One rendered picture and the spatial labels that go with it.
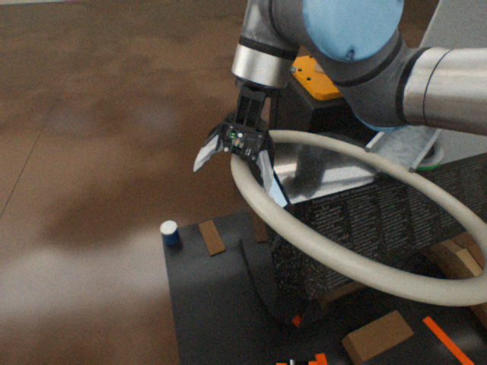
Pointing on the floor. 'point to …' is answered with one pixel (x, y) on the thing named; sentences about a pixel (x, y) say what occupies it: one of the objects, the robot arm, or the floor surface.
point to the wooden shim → (214, 246)
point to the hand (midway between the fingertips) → (231, 182)
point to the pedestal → (309, 111)
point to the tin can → (170, 233)
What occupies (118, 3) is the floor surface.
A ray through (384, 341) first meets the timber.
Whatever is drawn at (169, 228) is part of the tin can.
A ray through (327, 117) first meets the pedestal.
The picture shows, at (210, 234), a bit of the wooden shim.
